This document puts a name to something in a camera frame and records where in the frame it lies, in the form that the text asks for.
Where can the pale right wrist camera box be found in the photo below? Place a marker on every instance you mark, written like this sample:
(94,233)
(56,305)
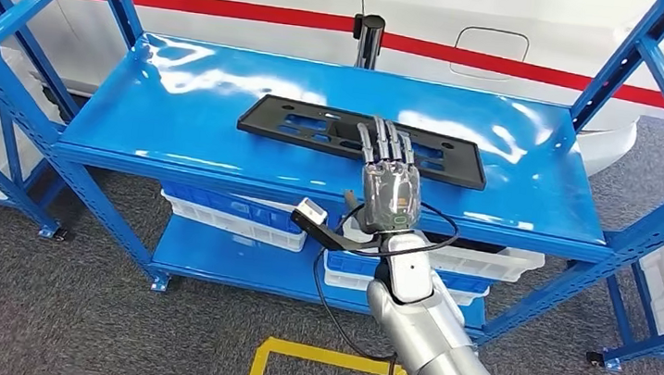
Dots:
(311,211)

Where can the black stanchion post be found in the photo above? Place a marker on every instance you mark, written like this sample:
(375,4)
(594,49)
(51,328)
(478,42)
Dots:
(369,39)

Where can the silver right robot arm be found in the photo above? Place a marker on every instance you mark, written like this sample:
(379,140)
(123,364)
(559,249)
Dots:
(433,338)

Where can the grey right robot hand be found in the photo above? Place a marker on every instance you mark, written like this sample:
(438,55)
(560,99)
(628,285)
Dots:
(389,198)

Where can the black plastic plate bracket part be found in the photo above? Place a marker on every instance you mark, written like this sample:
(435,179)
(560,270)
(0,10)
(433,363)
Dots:
(265,117)

